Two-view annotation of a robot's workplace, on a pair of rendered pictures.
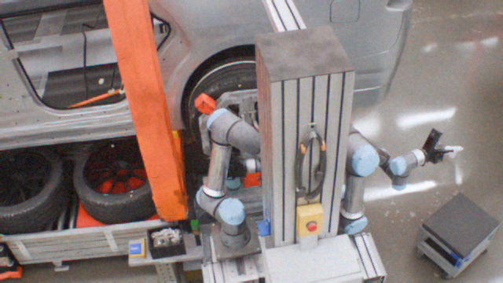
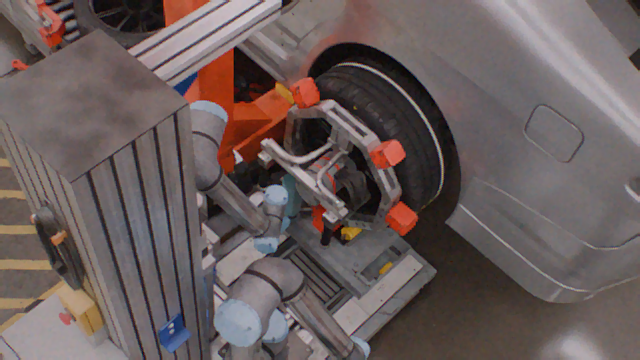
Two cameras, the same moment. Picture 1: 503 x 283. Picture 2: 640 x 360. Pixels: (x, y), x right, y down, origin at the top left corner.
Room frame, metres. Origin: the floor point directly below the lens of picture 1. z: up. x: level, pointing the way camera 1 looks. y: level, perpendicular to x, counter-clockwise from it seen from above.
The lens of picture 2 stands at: (1.02, -0.96, 2.94)
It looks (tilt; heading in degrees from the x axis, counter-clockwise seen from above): 55 degrees down; 42
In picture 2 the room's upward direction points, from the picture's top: 10 degrees clockwise
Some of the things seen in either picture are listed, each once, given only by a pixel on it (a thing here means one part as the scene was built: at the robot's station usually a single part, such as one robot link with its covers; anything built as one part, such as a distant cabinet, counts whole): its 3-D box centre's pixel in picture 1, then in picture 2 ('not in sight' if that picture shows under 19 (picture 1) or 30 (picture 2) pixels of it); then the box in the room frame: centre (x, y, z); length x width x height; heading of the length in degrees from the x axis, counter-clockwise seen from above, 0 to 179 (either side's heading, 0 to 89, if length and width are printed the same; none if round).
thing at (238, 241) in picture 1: (234, 230); not in sight; (1.51, 0.11, 0.87); 0.15 x 0.15 x 0.10
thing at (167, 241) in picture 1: (166, 241); not in sight; (1.72, 0.52, 0.51); 0.20 x 0.14 x 0.13; 98
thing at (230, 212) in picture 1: (231, 215); not in sight; (1.51, 0.12, 0.98); 0.13 x 0.12 x 0.14; 42
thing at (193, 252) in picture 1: (165, 249); not in sight; (1.72, 0.54, 0.44); 0.43 x 0.17 x 0.03; 95
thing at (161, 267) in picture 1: (167, 270); not in sight; (1.71, 0.57, 0.21); 0.10 x 0.10 x 0.42; 5
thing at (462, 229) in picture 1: (456, 238); not in sight; (1.81, -1.28, 0.17); 0.43 x 0.36 x 0.34; 124
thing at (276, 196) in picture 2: not in sight; (274, 205); (1.83, -0.07, 1.07); 0.11 x 0.08 x 0.11; 42
